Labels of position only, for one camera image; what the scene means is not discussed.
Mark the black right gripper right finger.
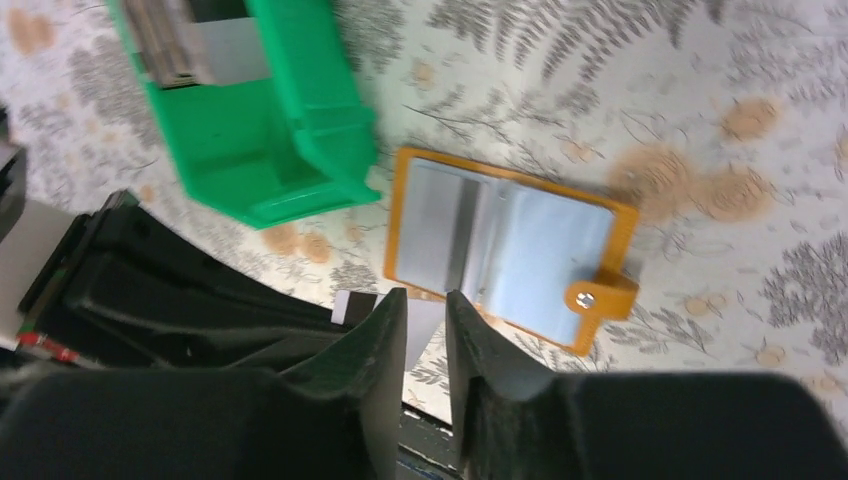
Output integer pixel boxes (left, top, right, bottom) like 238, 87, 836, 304
446, 290, 555, 479

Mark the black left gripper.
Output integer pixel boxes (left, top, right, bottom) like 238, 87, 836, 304
1, 109, 350, 368

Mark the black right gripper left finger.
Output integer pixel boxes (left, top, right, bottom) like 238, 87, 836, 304
279, 288, 407, 479

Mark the orange leather card holder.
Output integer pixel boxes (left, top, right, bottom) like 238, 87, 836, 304
383, 147, 639, 356

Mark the white card with magnetic stripe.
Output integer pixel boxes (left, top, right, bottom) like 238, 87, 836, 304
395, 157, 483, 294

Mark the stack of white cards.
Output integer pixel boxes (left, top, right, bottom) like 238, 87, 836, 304
119, 0, 270, 89

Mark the green plastic bin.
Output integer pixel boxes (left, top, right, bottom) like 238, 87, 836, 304
109, 1, 379, 229

